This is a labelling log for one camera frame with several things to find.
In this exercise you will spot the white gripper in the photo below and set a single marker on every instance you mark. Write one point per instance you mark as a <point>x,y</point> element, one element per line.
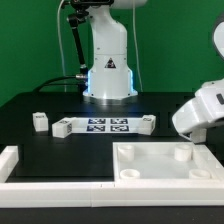
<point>204,111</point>

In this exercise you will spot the white square table top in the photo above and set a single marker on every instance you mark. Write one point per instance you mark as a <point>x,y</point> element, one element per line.
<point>164,160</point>

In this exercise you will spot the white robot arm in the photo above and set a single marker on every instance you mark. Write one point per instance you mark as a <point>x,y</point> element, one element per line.
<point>110,80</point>

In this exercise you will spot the white fiducial tag sheet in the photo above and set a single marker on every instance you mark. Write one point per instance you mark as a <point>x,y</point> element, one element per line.
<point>106,125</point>

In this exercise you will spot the white U-shaped obstacle fence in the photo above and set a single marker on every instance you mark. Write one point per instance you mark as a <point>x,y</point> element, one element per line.
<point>157,192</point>

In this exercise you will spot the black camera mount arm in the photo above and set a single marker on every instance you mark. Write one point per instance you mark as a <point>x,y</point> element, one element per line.
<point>74,20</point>

